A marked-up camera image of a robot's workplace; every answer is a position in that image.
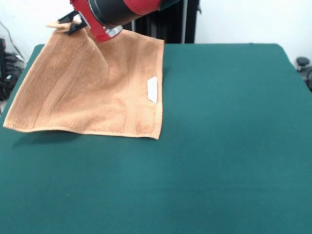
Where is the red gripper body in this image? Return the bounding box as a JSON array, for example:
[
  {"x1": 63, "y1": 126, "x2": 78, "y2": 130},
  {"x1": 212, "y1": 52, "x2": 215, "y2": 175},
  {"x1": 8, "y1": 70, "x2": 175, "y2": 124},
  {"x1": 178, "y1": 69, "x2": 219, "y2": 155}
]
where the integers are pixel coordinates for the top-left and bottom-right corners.
[{"x1": 70, "y1": 0, "x2": 122, "y2": 43}]

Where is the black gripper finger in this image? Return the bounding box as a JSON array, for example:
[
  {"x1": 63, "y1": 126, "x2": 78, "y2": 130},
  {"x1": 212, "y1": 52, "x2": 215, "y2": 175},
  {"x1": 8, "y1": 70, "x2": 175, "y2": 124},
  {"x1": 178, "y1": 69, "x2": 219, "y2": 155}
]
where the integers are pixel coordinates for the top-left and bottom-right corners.
[
  {"x1": 57, "y1": 11, "x2": 81, "y2": 24},
  {"x1": 65, "y1": 20, "x2": 89, "y2": 36}
]

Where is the tan terry towel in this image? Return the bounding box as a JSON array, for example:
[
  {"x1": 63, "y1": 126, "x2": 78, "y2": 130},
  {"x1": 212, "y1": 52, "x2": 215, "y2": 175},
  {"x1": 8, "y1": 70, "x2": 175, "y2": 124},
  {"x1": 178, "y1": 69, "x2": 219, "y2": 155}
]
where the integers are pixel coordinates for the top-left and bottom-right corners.
[{"x1": 2, "y1": 18, "x2": 165, "y2": 141}]

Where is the black equipment pile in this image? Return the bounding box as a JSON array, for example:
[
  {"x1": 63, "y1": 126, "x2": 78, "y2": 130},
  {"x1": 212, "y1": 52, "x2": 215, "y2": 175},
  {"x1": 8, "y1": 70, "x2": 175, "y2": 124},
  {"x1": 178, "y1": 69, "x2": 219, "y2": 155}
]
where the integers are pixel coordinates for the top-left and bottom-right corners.
[{"x1": 0, "y1": 38, "x2": 26, "y2": 101}]

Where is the dark green table cloth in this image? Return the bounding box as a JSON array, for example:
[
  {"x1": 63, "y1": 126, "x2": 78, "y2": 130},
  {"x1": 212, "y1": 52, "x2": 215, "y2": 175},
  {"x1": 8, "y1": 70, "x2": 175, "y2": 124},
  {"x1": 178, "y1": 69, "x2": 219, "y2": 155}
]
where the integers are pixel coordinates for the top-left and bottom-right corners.
[{"x1": 0, "y1": 43, "x2": 312, "y2": 234}]

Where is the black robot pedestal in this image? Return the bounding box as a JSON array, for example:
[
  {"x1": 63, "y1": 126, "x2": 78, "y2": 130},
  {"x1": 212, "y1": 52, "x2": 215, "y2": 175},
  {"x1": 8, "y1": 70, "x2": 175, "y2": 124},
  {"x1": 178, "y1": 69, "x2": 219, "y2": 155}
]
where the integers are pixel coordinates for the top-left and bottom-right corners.
[{"x1": 133, "y1": 0, "x2": 202, "y2": 44}]

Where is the dark pedestal leg with knob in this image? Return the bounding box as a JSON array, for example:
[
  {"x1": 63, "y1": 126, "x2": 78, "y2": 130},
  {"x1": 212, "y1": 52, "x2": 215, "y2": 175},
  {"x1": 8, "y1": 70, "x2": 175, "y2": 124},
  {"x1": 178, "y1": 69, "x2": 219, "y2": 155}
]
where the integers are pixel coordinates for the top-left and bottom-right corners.
[{"x1": 296, "y1": 57, "x2": 312, "y2": 92}]

